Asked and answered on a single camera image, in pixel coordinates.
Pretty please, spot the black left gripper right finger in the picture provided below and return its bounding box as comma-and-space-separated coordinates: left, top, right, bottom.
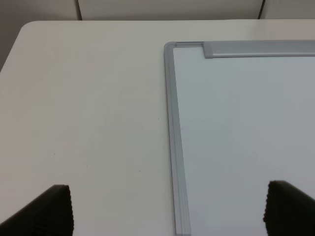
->
263, 180, 315, 236

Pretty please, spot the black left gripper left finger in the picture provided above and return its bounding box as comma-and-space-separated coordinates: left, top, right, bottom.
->
0, 184, 74, 236

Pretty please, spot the grey whiteboard marker tray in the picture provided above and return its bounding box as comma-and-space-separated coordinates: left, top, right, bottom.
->
203, 40, 315, 59

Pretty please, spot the white whiteboard with grey frame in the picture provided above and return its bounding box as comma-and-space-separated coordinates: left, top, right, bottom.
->
164, 41, 315, 236

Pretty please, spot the black cable in background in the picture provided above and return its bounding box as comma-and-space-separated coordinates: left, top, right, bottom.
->
257, 0, 266, 20

